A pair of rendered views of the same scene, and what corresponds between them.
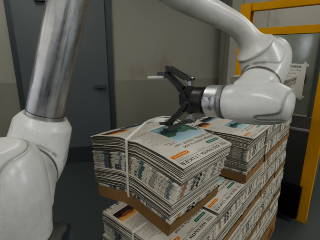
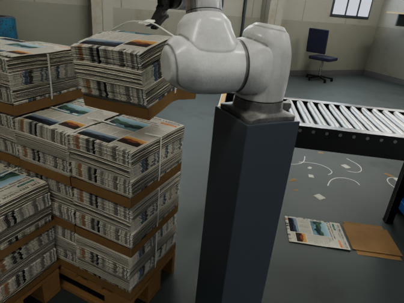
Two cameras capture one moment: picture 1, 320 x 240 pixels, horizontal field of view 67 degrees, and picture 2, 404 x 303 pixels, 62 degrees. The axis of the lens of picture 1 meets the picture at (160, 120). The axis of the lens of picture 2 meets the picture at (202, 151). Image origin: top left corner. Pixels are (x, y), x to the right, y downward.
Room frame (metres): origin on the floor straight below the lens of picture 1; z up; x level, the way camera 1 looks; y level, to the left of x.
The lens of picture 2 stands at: (0.89, 1.30, 1.32)
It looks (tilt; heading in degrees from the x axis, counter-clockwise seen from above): 24 degrees down; 254
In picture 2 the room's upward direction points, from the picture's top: 5 degrees clockwise
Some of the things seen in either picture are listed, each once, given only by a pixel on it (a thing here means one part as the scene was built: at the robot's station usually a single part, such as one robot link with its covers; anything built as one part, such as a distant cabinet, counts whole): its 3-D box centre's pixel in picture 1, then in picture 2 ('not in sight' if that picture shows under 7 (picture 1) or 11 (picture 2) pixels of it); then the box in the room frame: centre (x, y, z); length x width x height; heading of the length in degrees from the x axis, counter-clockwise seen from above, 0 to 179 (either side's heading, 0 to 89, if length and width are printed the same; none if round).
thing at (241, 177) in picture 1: (222, 159); (29, 95); (1.26, -0.36, 0.86); 0.38 x 0.29 x 0.04; 51
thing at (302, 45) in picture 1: (280, 73); not in sight; (2.07, -1.03, 1.28); 0.57 x 0.01 x 0.65; 50
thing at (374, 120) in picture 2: not in sight; (375, 123); (-0.52, -0.20, 0.77); 0.47 x 0.05 x 0.05; 69
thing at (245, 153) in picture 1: (223, 145); (25, 76); (1.27, -0.36, 0.95); 0.38 x 0.29 x 0.23; 51
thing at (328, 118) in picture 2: not in sight; (327, 117); (-0.28, -0.29, 0.77); 0.47 x 0.05 x 0.05; 69
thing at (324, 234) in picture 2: not in sight; (315, 231); (-0.37, -0.25, 0.00); 0.37 x 0.28 x 0.01; 159
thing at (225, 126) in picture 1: (228, 125); (26, 48); (1.25, -0.38, 1.06); 0.37 x 0.29 x 0.01; 51
